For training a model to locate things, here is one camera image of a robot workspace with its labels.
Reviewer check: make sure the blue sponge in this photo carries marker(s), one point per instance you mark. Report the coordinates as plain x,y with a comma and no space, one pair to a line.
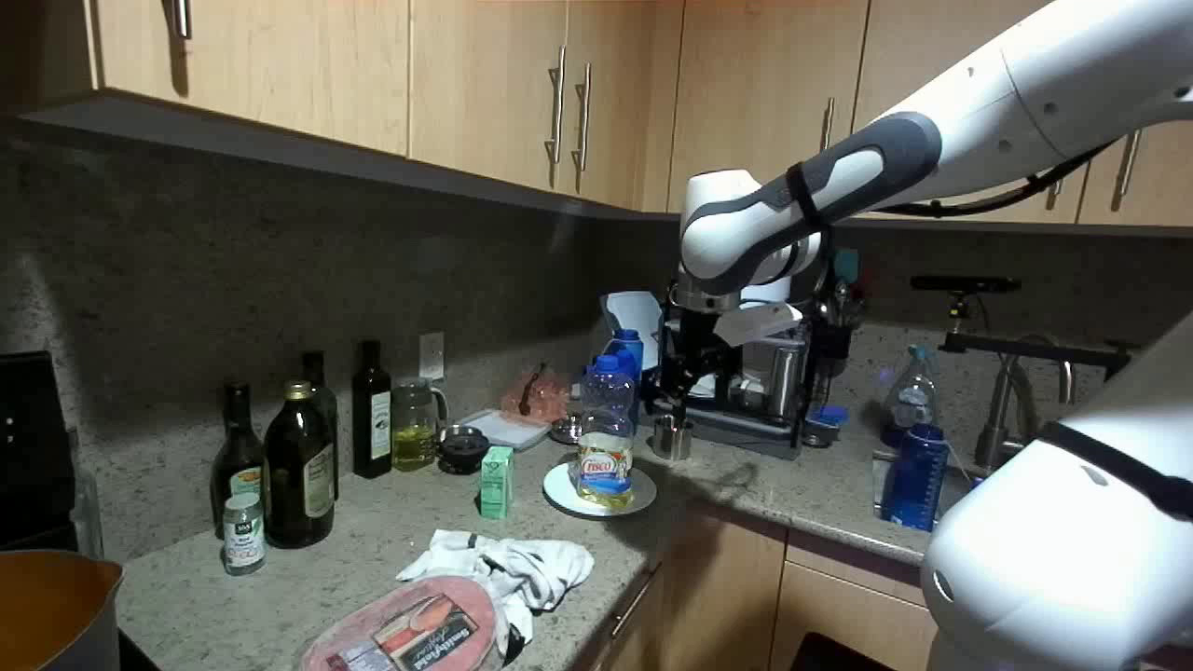
826,418

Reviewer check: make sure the dark blue soap bottle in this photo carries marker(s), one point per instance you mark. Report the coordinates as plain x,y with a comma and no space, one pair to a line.
913,486

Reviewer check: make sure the white round plate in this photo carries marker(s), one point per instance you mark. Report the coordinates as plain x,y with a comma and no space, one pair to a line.
559,493

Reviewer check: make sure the white crumpled cloth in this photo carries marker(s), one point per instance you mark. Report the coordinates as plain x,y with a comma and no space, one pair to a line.
534,564

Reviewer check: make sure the small metal cup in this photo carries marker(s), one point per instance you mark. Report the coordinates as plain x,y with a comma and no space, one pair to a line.
672,438

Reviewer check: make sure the chrome sink faucet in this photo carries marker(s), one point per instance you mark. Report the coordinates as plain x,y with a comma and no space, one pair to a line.
992,430

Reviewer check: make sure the small spice jar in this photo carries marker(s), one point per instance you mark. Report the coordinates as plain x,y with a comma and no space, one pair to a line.
245,538

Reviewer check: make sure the small black round bowl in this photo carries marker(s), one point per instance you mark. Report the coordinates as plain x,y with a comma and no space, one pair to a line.
462,447

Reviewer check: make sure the metal dish rack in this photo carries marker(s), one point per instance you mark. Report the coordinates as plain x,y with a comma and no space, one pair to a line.
778,378

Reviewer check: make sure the glass pitcher with oil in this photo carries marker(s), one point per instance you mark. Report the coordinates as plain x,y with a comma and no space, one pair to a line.
415,434

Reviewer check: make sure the small green carton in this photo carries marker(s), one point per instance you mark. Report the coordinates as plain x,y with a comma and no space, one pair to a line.
495,486

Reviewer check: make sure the black utensil holder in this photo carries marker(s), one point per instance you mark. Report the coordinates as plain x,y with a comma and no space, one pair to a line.
830,360

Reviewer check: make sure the blue water bottle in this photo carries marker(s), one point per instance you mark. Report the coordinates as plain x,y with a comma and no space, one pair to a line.
628,349

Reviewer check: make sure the plastic oil bottle blue cap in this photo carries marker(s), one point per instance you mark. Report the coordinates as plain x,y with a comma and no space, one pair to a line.
606,471

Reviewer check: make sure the wooden base cabinet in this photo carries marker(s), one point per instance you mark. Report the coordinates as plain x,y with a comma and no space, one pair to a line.
719,597
636,648

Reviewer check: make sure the pink packaged ham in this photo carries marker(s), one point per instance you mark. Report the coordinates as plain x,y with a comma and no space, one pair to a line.
411,629

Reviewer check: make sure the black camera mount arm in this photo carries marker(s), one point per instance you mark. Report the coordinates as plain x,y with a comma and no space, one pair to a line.
964,286

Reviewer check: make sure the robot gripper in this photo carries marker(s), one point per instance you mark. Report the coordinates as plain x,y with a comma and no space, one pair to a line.
701,329

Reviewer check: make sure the dark bottle pale label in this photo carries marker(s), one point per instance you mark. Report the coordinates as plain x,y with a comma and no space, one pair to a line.
236,469

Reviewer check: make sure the dark metal bowl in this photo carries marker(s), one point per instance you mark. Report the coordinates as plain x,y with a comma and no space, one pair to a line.
565,434

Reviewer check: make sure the large olive oil bottle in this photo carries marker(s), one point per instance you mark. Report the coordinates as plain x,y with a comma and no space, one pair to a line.
298,486

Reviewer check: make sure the pink plastic bag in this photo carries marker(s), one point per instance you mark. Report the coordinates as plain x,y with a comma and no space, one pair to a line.
534,395

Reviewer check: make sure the dark bottle white label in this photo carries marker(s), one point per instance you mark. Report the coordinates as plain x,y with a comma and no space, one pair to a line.
370,421

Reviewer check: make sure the white wall outlet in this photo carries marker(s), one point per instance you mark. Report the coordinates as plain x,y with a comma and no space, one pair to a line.
431,356

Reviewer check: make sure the white plastic jug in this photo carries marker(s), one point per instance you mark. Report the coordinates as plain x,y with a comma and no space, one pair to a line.
636,310

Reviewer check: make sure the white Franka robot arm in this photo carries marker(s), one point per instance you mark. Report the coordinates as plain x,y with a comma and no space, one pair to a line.
992,114

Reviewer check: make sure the white bowl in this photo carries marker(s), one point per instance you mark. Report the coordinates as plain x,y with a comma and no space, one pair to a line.
765,323

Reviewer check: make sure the steel pot orange inside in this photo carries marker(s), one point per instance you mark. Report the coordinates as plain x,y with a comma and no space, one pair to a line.
48,615

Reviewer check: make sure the clear plastic container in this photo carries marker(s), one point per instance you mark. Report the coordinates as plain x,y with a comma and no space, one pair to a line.
504,430

